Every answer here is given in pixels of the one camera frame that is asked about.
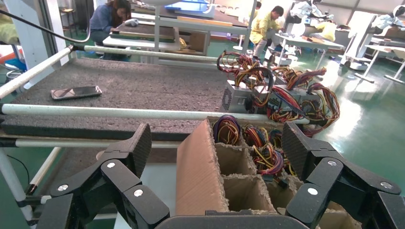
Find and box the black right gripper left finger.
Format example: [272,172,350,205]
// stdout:
[36,123,171,229]

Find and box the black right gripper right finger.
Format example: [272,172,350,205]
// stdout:
[281,121,405,229]

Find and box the white lower table tube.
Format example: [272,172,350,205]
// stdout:
[14,139,182,149]

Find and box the brown cardboard box with dividers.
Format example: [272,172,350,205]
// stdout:
[175,116,363,229]

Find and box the black smartphone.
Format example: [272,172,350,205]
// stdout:
[50,85,103,102]

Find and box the white table leg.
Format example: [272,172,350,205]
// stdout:
[0,148,27,204]

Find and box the white robot on stand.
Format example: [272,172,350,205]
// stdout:
[339,4,405,72]

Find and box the white work table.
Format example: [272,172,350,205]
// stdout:
[274,32,345,69]

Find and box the seated person in yellow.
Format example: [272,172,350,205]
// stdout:
[311,20,339,42]

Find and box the small cardboard box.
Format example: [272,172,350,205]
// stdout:
[189,31,208,54]

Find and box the person in blue top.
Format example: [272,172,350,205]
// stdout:
[89,0,132,62]

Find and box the person in yellow jacket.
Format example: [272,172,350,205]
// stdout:
[249,5,285,62]

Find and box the white humanoid robot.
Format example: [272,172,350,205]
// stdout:
[289,0,333,36]

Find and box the blue plastic tray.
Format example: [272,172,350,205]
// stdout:
[164,0,213,14]

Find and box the white padded table rail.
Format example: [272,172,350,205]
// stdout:
[83,45,220,63]
[0,104,311,125]
[0,46,75,100]

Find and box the white workbench with frame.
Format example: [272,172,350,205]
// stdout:
[102,0,257,68]

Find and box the black hanging cable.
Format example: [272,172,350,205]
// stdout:
[0,9,92,44]

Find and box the white pillar frame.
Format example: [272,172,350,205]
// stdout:
[3,0,69,91]

